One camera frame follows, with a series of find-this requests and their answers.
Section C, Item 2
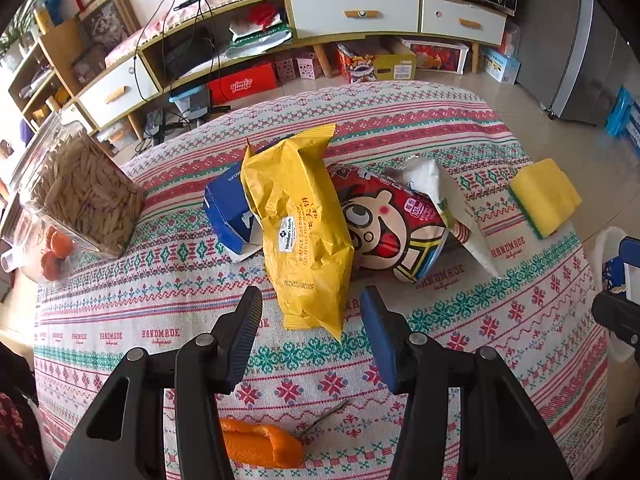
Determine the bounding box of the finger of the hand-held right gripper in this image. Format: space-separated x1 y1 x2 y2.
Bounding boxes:
591 289 640 351
618 236 640 291

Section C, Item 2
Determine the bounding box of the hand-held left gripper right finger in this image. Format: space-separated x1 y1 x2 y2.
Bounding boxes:
359 285 573 480

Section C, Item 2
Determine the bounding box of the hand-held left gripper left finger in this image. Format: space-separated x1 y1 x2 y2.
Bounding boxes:
50 286 264 480

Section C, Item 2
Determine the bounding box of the white trash bin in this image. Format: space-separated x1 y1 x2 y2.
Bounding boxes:
587 226 640 363

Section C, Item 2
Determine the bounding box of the yellow snack packet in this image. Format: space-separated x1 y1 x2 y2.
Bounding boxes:
241 124 356 345

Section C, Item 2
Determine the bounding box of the patterned tablecloth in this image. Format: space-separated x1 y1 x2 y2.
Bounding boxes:
32 80 611 480

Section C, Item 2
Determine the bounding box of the thin dark twig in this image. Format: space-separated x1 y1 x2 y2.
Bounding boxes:
297 400 351 436

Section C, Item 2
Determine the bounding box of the yellow sponge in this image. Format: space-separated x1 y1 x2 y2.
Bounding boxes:
509 158 583 239

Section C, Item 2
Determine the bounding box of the orange peel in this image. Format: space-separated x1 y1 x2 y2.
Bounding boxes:
220 417 305 470

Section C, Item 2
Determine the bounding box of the red drink can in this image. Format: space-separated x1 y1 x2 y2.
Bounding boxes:
327 162 449 285

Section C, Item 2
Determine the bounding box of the blue carton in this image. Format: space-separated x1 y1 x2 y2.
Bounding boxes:
204 161 266 263

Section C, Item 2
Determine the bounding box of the blue bag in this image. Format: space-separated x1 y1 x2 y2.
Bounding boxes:
605 85 640 147

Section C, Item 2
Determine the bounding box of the grey refrigerator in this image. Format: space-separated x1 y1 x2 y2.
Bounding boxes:
515 0 640 126

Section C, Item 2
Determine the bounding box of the orange fruit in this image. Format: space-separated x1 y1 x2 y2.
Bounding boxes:
45 227 76 258
40 252 71 281

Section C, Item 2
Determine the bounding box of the light blue box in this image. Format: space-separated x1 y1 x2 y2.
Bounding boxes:
480 46 521 85

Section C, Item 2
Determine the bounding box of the glass jar with cork lid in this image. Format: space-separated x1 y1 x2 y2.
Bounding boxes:
0 205 81 286

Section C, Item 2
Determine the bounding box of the dark red patterned cloth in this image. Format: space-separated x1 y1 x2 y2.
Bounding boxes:
0 345 51 480

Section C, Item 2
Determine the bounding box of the red cardboard box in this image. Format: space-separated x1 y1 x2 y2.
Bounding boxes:
207 62 278 106

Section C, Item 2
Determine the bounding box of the cartoon print cardboard box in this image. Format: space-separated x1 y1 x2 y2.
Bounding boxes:
336 42 417 84

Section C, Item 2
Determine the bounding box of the red and white box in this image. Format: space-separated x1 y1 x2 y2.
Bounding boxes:
400 37 471 75

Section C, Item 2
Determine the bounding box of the green white bag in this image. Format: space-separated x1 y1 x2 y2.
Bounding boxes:
225 2 293 58

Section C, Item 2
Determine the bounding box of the wooden cabinet with white drawers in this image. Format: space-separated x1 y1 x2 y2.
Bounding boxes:
75 0 518 136

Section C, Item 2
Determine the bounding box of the wooden shelf unit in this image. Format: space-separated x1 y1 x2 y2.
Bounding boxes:
7 20 83 128

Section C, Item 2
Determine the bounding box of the framed picture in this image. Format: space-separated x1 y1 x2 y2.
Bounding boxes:
75 0 142 56

